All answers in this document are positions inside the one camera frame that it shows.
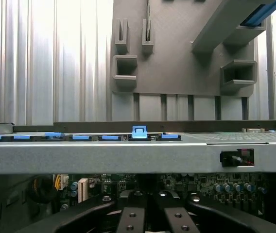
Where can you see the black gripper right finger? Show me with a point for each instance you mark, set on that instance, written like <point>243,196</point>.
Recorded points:
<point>177,218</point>

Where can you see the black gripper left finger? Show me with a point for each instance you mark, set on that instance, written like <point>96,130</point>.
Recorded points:
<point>130,218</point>

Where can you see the green motherboard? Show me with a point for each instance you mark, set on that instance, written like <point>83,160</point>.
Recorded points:
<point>201,180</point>

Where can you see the white motherboard connector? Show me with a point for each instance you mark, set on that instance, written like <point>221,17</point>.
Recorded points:
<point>82,190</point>

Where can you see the black open PC case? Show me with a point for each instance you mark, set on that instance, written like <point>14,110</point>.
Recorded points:
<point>104,157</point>

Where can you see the blue plastic case clip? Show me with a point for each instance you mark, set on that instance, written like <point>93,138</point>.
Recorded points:
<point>140,132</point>

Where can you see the grey printed parts rack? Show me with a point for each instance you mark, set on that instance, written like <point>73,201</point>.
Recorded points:
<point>177,60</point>

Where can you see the green RAM stick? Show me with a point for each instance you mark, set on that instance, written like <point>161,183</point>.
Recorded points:
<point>149,24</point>

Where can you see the hard disk in blue caddy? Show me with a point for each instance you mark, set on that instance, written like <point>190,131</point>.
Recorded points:
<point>257,17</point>

